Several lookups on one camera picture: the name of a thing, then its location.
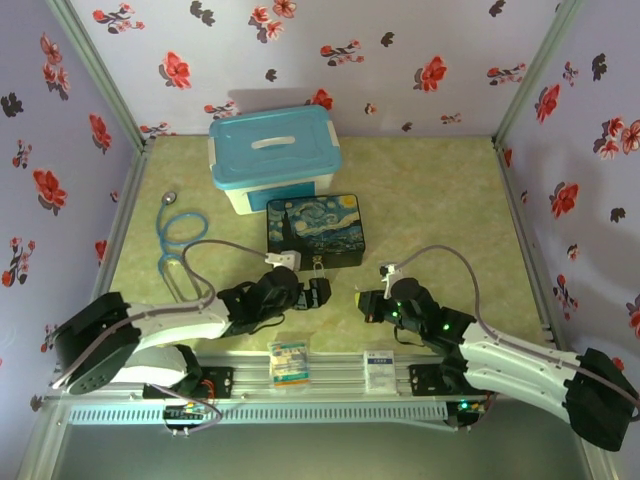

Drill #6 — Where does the clear packet with printed card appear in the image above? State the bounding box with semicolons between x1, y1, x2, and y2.
268;340;312;389

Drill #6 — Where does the starry night print tin box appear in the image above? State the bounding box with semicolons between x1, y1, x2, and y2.
266;193;367;271

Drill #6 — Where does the small circuit board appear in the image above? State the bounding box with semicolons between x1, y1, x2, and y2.
452;397;489;427
164;399;207;427

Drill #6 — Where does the blue stethoscope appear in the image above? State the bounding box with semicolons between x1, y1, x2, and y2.
153;189;211;301

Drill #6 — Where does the storage box with blue lid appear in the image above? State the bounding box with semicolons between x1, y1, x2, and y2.
207;104;344;216

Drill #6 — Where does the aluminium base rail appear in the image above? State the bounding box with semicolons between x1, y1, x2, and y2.
44;352;601;401

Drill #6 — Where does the slotted grey cable duct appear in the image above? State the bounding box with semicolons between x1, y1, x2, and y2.
67;402;449;427

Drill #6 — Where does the aluminium side rail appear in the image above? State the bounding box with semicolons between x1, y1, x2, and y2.
492;139;557;346
79;144;151;351

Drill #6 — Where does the grey looped base cable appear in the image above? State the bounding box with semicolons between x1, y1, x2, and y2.
172;389;224;437

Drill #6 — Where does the aluminium frame post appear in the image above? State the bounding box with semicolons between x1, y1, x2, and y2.
492;0;587;147
45;0;157;151

